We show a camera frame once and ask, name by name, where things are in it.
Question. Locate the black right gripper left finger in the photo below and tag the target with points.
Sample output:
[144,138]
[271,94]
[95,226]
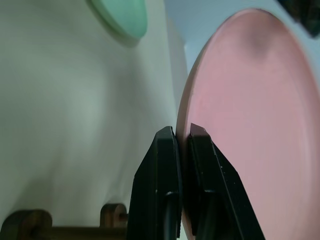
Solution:
[155,180]

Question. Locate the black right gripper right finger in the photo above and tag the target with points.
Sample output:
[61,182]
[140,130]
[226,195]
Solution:
[220,190]

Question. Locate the pink plate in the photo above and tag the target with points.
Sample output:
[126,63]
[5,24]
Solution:
[255,105]

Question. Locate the wooden dish rack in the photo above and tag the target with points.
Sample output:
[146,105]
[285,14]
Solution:
[37,225]

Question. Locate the green plate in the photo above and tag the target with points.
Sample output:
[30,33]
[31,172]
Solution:
[125,15]

